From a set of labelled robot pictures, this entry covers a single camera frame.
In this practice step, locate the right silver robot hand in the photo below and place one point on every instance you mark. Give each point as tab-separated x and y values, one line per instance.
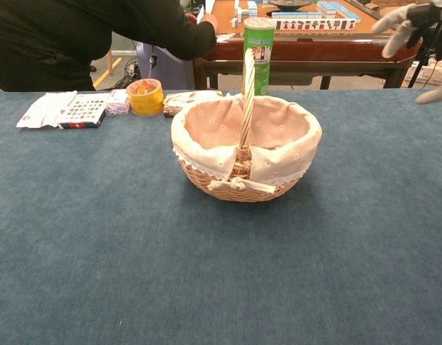
422	18

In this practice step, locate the wicker basket with cloth liner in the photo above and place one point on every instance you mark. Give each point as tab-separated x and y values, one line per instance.
242	143

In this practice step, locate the black tripod stand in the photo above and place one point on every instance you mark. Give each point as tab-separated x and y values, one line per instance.
418	70

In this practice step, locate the white plastic crate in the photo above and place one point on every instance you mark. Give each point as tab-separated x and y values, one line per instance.
431	75

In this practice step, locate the stack of blue mahjong tiles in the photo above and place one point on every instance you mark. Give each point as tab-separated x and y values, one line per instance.
333	9

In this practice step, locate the row of mahjong tiles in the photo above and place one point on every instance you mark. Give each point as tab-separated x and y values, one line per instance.
314	24

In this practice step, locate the wooden mahjong table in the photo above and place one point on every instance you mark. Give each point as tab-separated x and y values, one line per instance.
314	54

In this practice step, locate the dark mahjong table centre dish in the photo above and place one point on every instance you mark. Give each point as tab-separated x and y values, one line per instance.
289	3

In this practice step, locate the green chip can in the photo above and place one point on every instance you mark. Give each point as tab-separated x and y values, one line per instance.
260	39

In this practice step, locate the brown white snack package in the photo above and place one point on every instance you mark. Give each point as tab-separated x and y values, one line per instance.
179	102

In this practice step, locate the yellow plastic cup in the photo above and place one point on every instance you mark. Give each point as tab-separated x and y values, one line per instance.
146	100

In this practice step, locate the small white packet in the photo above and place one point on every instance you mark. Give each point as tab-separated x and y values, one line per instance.
117	102

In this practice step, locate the box with picture grid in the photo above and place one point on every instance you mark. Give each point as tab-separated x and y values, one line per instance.
86	109

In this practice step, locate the blue table cloth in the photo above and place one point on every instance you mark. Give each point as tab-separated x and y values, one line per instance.
134	233

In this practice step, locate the person in black clothes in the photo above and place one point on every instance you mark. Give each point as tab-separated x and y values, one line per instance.
62	39

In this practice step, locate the white paper packet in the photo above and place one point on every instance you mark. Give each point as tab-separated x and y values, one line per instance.
41	109

